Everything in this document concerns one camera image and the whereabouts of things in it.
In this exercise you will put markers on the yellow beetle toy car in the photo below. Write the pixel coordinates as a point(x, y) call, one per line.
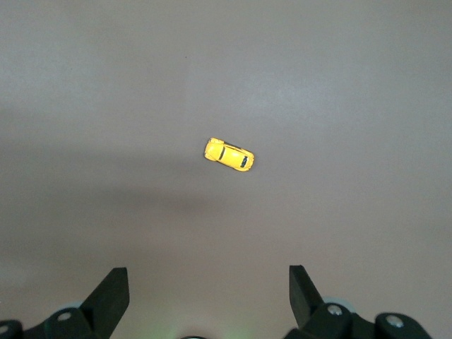
point(229, 154)

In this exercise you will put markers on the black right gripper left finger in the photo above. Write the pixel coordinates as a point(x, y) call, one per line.
point(102, 303)

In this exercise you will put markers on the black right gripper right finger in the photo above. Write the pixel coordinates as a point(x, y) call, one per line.
point(303, 300)

